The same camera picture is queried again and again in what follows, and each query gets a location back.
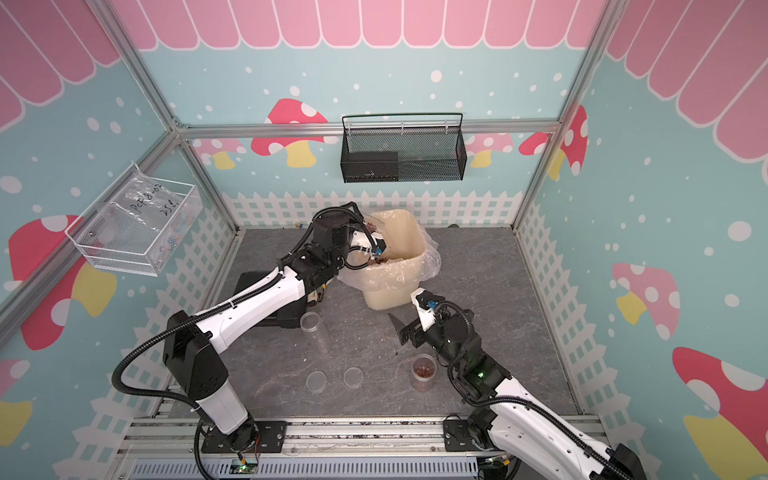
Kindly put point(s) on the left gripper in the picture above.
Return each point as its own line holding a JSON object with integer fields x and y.
{"x": 354, "y": 222}

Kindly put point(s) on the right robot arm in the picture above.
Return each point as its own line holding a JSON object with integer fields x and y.
{"x": 506, "y": 416}

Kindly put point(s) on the beige trash bin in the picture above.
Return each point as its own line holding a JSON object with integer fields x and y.
{"x": 389, "y": 281}

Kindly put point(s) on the clear tea jar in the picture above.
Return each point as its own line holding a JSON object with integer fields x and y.
{"x": 368, "y": 240}
{"x": 423, "y": 372}
{"x": 315, "y": 330}

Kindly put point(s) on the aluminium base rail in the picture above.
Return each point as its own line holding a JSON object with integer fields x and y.
{"x": 307, "y": 436}

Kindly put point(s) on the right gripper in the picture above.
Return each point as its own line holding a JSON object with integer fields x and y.
{"x": 404, "y": 332}

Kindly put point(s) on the black wire mesh basket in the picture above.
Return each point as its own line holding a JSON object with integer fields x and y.
{"x": 430, "y": 146}

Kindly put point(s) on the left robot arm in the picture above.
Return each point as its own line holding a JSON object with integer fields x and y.
{"x": 192, "y": 344}

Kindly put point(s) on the clear plastic bin liner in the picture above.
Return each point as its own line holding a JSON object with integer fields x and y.
{"x": 434, "y": 259}

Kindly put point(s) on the clear plastic bag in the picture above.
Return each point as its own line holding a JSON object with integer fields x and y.
{"x": 150, "y": 216}

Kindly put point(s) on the black box in basket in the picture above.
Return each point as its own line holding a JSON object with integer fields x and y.
{"x": 370, "y": 166}

